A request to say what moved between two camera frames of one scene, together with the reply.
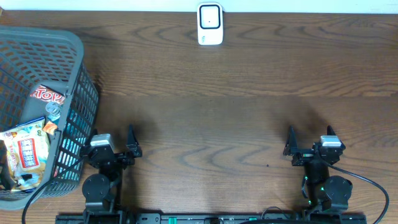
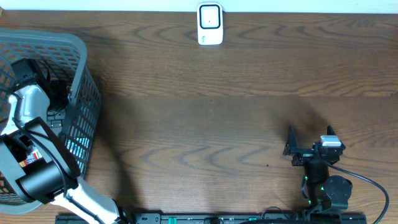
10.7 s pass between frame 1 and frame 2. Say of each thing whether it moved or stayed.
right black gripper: stayed
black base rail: stayed
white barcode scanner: stayed
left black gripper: moved
